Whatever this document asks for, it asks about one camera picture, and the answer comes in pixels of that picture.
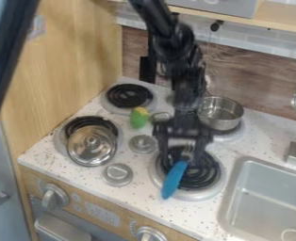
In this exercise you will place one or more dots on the toy sink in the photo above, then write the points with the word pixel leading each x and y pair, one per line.
pixel 268 200

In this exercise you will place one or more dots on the toy stove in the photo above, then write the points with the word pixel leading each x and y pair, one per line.
pixel 129 97

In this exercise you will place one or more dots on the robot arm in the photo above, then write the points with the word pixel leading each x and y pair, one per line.
pixel 171 40

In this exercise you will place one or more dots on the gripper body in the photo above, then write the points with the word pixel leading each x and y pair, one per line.
pixel 182 132

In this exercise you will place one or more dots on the silver pot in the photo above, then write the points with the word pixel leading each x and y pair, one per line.
pixel 220 113

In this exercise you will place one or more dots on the blue fork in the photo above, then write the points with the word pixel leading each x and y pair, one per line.
pixel 174 179

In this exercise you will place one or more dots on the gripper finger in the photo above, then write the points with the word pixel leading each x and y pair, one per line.
pixel 201 150
pixel 165 157

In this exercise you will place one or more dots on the silver lid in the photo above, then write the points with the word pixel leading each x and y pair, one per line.
pixel 91 146

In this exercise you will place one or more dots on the green and yellow toy corn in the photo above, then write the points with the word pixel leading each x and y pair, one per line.
pixel 139 118

